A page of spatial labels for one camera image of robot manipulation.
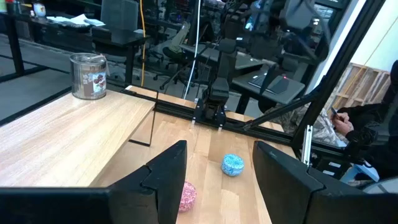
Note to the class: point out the silver can floral label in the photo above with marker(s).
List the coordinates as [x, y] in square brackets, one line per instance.
[88, 77]

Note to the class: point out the grey desk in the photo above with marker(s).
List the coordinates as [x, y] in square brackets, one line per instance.
[270, 84]

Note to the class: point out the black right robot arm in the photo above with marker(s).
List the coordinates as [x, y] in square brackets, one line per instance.
[226, 59]

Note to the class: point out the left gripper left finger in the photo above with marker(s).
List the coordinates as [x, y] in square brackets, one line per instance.
[161, 186]

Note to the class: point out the black phone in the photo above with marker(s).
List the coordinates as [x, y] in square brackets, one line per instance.
[335, 112]

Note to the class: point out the black aluminium rig frame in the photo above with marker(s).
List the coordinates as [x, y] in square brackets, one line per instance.
[174, 107]

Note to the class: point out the grey box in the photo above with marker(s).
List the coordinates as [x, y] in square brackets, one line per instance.
[119, 15]

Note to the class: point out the white metal bracket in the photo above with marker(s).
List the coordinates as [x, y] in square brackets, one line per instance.
[307, 146]

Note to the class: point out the wooden shelf black legs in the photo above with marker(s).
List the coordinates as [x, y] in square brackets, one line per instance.
[62, 133]

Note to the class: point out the white papers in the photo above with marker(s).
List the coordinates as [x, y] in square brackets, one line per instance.
[74, 20]

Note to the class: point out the pink patterned tin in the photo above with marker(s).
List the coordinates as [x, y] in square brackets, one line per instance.
[188, 197]

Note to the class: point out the black desk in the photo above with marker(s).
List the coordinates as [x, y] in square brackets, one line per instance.
[118, 37]

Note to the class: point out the black office chair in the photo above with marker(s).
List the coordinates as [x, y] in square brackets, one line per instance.
[177, 53]

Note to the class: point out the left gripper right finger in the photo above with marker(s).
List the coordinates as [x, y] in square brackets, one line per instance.
[280, 186]

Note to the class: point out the person's hand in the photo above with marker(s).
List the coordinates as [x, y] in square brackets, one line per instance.
[342, 126]

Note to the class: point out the person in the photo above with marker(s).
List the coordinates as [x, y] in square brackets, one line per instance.
[373, 124]

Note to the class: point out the wooden pallet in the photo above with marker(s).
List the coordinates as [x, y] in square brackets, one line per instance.
[357, 87]

